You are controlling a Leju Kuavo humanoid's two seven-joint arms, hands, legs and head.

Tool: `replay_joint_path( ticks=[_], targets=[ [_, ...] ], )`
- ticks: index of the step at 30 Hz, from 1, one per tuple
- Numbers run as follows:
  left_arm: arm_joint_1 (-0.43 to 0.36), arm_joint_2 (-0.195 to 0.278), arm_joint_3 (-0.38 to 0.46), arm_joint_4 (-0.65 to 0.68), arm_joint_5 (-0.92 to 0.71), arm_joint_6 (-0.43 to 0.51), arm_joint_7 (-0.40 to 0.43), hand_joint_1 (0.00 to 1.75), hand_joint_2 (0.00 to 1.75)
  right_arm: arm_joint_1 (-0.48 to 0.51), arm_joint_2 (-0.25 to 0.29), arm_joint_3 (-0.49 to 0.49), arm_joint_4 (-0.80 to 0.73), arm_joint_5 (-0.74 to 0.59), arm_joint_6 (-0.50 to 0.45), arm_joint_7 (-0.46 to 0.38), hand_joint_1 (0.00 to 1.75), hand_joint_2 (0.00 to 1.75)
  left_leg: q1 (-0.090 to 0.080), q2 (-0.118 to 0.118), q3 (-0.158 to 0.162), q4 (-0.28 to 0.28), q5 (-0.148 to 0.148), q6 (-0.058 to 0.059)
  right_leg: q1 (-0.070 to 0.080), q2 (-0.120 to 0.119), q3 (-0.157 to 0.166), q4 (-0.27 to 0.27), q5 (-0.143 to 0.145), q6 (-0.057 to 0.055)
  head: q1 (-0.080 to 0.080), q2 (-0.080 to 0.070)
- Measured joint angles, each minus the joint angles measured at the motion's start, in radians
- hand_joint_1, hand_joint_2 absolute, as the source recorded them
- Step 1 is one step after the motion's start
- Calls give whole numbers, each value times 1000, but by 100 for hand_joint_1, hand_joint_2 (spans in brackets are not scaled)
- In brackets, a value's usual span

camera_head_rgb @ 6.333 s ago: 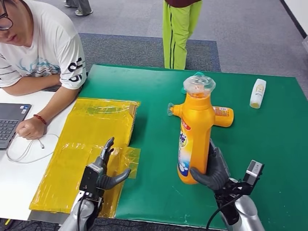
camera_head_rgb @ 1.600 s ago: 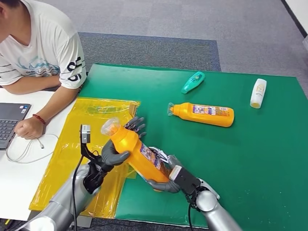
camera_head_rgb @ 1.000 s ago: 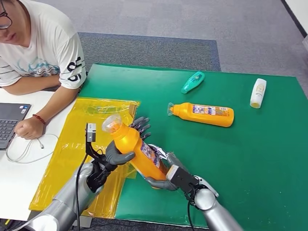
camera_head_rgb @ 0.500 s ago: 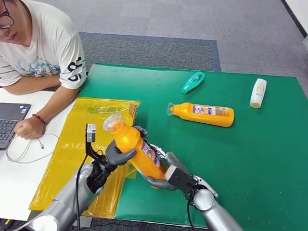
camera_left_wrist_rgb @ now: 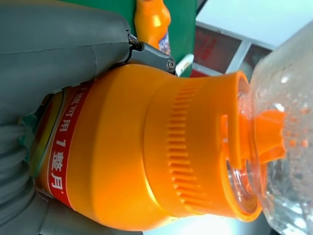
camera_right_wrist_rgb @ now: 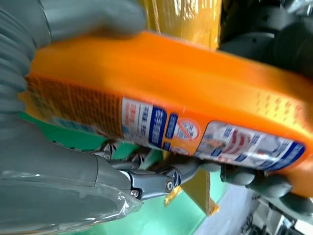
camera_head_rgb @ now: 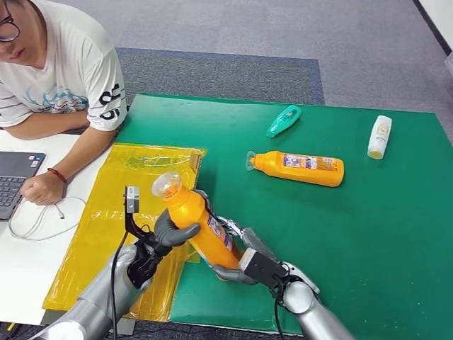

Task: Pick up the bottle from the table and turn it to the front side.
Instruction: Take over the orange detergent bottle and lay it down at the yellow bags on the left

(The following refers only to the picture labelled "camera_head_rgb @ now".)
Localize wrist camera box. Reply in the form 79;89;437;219
239;247;289;290
124;186;140;215

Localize grey metal plate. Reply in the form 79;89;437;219
113;318;136;336

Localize orange bottle with clear cap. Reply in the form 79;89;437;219
246;149;344;188
152;171;245;271

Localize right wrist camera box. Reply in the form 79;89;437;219
239;247;289;290

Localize green table mat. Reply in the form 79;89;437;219
116;93;453;340

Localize grey laptop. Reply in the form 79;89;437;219
0;151;47;222

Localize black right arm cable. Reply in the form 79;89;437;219
274;286;287;340

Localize teal plastic bottle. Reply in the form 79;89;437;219
266;104;302;140

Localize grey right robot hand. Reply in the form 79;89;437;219
212;216;277;286

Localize white plastic bottle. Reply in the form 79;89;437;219
367;115;393;161

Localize seated person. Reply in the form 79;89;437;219
0;0;128;206

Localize red bracelet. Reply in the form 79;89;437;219
47;167;68;184

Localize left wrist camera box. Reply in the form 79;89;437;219
124;186;140;215

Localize black-framed eyeglasses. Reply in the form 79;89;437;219
0;9;21;44

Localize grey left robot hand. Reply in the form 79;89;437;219
155;188;213;256

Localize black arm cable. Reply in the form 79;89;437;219
274;286;287;340
111;229;130;340

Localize dark grey floor rug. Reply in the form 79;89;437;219
116;47;326;106

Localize yellow film-wrapped cardboard box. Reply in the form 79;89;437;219
42;142;207;322

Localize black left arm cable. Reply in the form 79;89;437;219
111;229;130;340

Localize white cable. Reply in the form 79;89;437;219
8;195;87;242

